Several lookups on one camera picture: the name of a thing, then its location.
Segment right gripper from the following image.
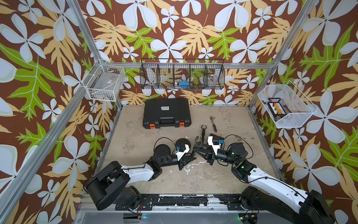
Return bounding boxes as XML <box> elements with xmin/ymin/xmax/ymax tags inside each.
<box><xmin>195</xmin><ymin>144</ymin><xmax>238</xmax><ymax>167</ymax></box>

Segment black round base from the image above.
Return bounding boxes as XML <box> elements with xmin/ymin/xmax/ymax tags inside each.
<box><xmin>154</xmin><ymin>144</ymin><xmax>171</xmax><ymax>158</ymax></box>
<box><xmin>175</xmin><ymin>138</ymin><xmax>191</xmax><ymax>148</ymax></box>

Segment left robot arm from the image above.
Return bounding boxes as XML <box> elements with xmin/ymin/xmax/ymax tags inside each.
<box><xmin>84</xmin><ymin>145</ymin><xmax>196</xmax><ymax>211</ymax></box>

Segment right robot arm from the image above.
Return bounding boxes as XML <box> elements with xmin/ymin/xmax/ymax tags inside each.
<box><xmin>194</xmin><ymin>140</ymin><xmax>337</xmax><ymax>224</ymax></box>

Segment black plastic tool case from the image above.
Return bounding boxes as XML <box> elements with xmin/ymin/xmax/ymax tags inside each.
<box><xmin>143</xmin><ymin>98</ymin><xmax>192</xmax><ymax>129</ymax></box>

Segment blue object in basket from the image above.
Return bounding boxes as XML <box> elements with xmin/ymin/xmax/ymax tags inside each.
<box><xmin>179</xmin><ymin>81</ymin><xmax>190</xmax><ymax>89</ymax></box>

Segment screw box in basket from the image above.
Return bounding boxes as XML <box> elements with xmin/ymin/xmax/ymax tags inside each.
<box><xmin>268</xmin><ymin>98</ymin><xmax>287</xmax><ymax>118</ymax></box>

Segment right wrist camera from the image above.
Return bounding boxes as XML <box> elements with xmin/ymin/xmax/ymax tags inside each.
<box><xmin>208</xmin><ymin>135</ymin><xmax>224</xmax><ymax>155</ymax></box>

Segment red handled ratchet wrench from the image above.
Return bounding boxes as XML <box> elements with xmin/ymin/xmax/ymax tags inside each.
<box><xmin>210</xmin><ymin>116</ymin><xmax>217</xmax><ymax>132</ymax></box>

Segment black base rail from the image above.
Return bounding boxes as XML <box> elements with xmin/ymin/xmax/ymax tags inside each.
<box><xmin>114</xmin><ymin>194</ymin><xmax>252</xmax><ymax>211</ymax></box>

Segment black wire basket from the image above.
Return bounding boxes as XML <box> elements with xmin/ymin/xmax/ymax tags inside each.
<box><xmin>139</xmin><ymin>58</ymin><xmax>226</xmax><ymax>90</ymax></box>

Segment white wire basket right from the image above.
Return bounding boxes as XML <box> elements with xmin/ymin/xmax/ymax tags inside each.
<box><xmin>258</xmin><ymin>81</ymin><xmax>318</xmax><ymax>129</ymax></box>

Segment white wire basket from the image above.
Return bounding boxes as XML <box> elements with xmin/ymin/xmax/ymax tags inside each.
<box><xmin>258</xmin><ymin>81</ymin><xmax>318</xmax><ymax>129</ymax></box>
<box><xmin>82</xmin><ymin>60</ymin><xmax>126</xmax><ymax>102</ymax></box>

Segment white wire basket left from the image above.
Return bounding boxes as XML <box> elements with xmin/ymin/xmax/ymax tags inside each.
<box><xmin>82</xmin><ymin>60</ymin><xmax>126</xmax><ymax>102</ymax></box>

